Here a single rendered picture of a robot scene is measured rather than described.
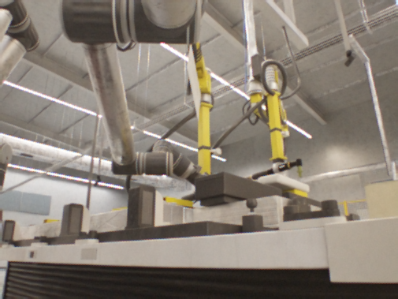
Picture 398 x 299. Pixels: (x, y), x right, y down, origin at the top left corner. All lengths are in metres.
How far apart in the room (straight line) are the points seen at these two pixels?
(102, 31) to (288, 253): 0.69
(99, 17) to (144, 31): 0.12
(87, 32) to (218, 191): 0.67
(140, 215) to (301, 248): 0.54
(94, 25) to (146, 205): 0.53
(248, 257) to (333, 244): 0.17
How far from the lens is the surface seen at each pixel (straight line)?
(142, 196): 0.98
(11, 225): 2.24
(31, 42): 1.97
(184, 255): 0.74
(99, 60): 0.99
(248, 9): 3.19
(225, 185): 1.14
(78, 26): 0.92
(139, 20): 0.87
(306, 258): 0.57
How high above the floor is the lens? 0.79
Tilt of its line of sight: 19 degrees up
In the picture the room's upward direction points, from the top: straight up
